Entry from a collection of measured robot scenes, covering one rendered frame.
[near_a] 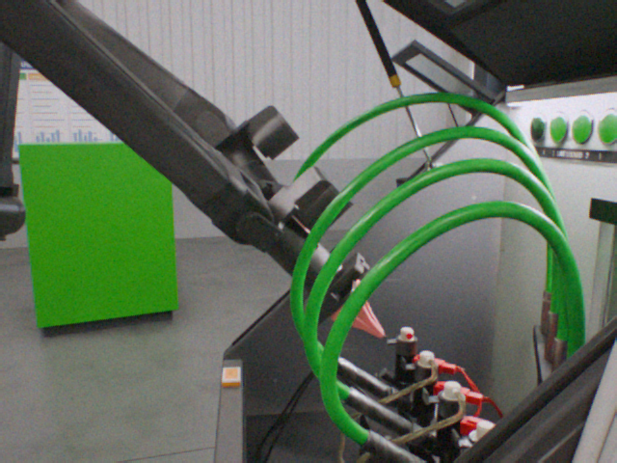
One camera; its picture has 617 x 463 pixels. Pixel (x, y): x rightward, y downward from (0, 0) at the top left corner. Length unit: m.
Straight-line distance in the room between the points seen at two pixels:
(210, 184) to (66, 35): 0.20
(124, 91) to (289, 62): 6.86
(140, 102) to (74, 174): 3.29
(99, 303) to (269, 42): 4.46
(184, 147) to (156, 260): 3.41
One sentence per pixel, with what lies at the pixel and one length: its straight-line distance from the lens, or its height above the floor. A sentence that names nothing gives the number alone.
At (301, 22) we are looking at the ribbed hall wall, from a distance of 7.47.
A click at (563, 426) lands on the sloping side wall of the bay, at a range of 0.42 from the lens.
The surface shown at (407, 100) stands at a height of 1.41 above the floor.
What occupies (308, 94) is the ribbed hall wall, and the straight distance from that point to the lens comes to 7.41.
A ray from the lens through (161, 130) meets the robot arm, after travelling 0.57.
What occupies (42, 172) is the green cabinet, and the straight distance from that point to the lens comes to 3.84.
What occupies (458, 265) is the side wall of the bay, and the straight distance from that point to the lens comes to 1.07.
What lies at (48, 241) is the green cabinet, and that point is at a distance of 3.90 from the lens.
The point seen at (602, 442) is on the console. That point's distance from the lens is 0.41.
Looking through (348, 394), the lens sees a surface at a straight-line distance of 0.56.
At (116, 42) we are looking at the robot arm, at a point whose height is 1.52.
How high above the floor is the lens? 1.37
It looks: 11 degrees down
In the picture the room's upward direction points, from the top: straight up
